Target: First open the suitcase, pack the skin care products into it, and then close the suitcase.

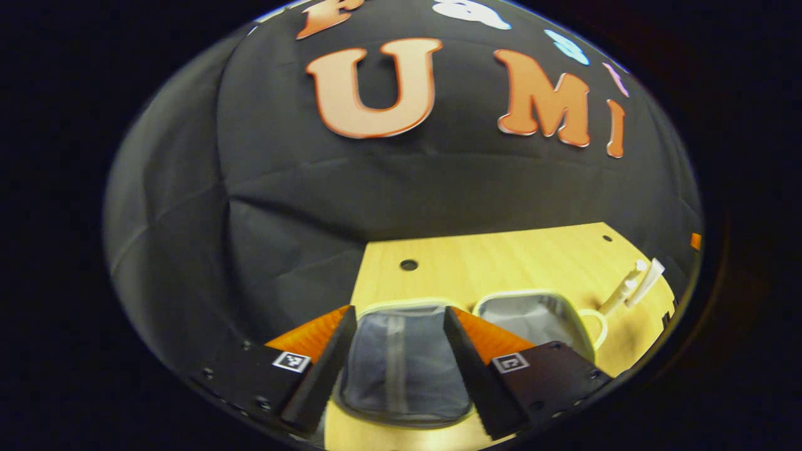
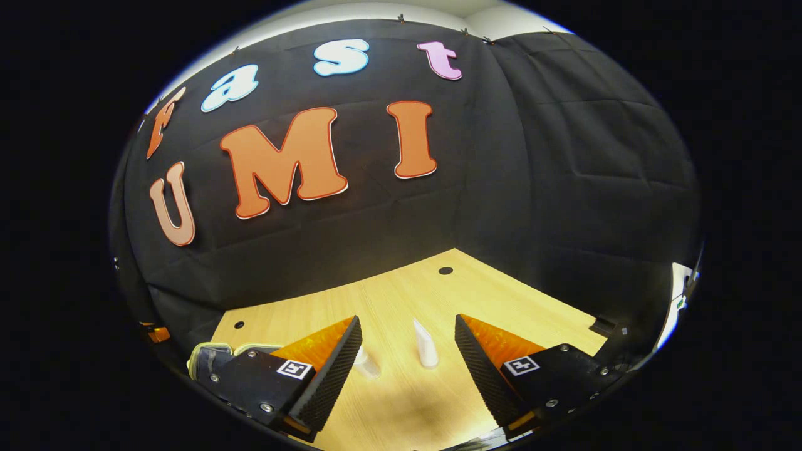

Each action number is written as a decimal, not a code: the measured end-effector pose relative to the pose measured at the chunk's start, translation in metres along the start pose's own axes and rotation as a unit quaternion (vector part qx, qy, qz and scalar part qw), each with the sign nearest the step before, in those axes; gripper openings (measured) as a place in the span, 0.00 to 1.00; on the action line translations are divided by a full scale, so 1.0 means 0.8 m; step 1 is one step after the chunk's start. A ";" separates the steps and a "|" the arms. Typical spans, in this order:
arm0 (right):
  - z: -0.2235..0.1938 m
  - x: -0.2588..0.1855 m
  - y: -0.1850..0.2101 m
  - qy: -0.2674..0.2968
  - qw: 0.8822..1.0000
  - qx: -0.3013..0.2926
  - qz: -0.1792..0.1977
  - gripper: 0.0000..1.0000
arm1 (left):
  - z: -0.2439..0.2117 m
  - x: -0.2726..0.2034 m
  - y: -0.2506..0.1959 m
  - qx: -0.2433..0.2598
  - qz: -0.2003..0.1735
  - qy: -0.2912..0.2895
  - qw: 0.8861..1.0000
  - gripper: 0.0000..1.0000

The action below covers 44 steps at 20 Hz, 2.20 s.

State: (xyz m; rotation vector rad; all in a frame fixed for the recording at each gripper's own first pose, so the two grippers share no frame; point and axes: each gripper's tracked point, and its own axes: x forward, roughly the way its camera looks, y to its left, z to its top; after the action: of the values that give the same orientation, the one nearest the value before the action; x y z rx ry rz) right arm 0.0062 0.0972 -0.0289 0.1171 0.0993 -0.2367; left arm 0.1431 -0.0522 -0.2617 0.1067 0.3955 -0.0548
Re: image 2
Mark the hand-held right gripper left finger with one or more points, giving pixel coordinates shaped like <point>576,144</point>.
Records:
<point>338,363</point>

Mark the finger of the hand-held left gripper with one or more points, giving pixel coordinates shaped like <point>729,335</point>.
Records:
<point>158,334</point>

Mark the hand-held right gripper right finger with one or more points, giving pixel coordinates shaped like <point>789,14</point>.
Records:
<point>479,369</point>

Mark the white pump bottle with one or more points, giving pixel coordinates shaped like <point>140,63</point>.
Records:
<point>367,364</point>

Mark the pale yellow suitcase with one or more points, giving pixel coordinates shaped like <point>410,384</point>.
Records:
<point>205,358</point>

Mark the white squeeze tube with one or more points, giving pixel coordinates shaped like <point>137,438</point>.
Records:
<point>427,347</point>

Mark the white panel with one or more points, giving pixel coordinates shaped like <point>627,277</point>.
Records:
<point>678,285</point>

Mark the black table bracket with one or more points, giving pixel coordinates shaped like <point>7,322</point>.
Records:
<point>605,326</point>

